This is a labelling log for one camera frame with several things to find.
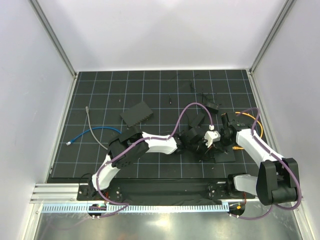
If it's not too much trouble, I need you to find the blue ethernet cable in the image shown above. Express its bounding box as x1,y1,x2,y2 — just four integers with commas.
65,127,123,146

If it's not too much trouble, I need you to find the aluminium front frame rail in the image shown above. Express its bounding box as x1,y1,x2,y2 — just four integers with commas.
29,180,305,204

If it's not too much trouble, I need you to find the aluminium left frame post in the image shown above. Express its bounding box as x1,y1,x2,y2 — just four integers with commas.
28,0,77,79

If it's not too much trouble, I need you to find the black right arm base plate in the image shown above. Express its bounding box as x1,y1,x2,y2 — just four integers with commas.
208,181,255,200

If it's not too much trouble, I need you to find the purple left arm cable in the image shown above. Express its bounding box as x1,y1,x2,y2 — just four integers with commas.
96,102,215,218

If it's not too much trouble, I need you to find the black power adapter plug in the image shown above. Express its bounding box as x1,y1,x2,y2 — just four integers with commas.
205,101,220,113

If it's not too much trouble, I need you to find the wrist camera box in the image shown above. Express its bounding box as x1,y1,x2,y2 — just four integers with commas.
204,124,221,148
221,112,250,131

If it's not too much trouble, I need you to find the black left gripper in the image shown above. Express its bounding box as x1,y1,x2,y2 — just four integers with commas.
187,137,213,162

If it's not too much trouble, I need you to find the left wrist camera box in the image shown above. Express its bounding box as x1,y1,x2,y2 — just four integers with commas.
204,124,221,148

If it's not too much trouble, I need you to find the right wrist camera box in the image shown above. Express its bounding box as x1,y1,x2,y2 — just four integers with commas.
221,112,250,131

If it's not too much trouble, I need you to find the white slotted cable duct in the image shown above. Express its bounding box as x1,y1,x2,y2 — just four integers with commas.
41,202,229,214

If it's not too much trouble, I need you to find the black power cable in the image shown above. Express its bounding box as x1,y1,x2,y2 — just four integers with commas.
168,71,222,108

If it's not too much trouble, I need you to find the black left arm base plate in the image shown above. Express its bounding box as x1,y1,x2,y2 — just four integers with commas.
76,184,123,202

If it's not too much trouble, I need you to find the black network switch box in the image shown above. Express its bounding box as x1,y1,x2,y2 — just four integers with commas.
120,101,153,128

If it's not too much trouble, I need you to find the yellow ethernet cable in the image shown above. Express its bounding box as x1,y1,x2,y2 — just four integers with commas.
231,113,264,151

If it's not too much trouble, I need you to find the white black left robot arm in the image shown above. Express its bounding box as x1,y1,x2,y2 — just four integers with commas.
88,125,220,200

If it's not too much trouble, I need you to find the aluminium frame post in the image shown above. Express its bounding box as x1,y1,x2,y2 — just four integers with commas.
248,0,296,75
28,0,77,79

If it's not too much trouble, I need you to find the grey ethernet cable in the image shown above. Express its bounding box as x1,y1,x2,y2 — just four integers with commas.
84,106,111,152

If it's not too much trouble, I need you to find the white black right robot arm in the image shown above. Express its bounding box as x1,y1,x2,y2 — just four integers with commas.
220,126,302,210

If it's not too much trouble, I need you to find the aluminium right frame post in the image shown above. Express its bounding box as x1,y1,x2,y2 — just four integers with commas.
248,0,296,75

